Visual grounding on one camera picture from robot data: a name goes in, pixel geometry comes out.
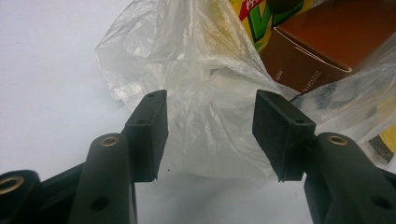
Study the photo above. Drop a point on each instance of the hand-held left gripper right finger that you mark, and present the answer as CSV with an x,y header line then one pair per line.
x,y
280,137

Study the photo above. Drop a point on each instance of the brown rectangular box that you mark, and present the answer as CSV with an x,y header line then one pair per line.
x,y
327,40

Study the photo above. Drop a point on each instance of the clear plastic smiley bag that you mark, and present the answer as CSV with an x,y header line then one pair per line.
x,y
202,77

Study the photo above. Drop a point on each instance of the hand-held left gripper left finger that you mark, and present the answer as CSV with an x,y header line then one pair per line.
x,y
146,140

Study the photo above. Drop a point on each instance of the yellow drink carton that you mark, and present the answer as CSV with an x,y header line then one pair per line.
x,y
264,21

